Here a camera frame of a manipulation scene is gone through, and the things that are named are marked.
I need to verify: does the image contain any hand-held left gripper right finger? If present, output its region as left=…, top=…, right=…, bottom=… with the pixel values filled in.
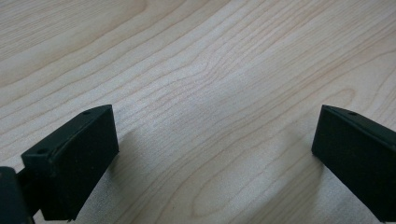
left=311, top=105, right=396, bottom=223

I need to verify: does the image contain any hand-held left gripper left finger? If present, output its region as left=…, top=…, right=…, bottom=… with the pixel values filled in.
left=21, top=104, right=120, bottom=222

